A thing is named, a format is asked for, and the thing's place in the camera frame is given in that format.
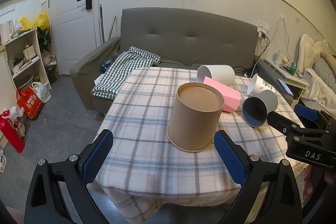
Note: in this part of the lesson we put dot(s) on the smartphone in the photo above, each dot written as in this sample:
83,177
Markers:
285,87

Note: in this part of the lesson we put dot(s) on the striped pillow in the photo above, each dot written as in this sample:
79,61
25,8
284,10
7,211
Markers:
324,71

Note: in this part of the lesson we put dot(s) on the brown kraft paper cup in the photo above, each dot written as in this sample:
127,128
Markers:
194,117

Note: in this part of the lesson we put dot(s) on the yellow plastic bag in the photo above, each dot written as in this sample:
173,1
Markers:
41,21

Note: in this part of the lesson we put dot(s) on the white bedside table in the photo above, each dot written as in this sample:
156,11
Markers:
295,84

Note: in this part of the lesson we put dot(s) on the person right hand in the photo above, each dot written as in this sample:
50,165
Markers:
329,178

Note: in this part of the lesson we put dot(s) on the white cylinder cup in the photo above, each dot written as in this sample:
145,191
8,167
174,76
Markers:
220,73

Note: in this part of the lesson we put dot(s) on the white cup green print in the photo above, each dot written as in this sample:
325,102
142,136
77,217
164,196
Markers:
258,85

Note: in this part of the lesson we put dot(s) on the green checked cloth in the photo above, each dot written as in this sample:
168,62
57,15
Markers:
116,75

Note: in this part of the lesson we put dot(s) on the white headboard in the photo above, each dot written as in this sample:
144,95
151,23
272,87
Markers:
310,51

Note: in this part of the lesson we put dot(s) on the red shopping bag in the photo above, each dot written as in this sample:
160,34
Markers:
30,103

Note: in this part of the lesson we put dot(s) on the white door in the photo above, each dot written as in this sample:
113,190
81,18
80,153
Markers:
73,30

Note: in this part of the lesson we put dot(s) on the grey sofa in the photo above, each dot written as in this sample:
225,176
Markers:
183,39

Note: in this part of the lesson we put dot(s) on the wall power socket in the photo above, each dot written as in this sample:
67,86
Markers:
262,29

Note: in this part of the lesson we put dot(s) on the white electric kettle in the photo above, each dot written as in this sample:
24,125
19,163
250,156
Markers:
7,30

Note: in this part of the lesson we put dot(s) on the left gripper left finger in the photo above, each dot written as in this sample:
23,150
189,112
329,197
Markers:
87,167

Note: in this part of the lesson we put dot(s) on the white shelf unit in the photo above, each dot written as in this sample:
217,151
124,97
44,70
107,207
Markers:
24,60

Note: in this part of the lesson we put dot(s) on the green bottle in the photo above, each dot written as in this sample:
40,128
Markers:
292,68

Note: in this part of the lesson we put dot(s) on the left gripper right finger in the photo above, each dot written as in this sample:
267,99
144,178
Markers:
243,171

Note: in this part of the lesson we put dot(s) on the white plastic bag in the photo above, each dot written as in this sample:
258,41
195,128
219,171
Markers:
41,91

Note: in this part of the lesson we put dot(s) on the blue snack packet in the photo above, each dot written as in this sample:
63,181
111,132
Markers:
104,66

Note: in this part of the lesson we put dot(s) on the green broom handle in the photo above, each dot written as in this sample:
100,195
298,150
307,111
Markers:
101,23

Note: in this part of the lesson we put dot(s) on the grey cylinder cup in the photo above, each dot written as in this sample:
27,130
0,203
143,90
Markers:
256,108

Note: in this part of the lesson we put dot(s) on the red gift bag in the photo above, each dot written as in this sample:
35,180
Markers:
12,127

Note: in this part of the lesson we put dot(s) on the pink box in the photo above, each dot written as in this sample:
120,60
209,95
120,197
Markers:
231,96

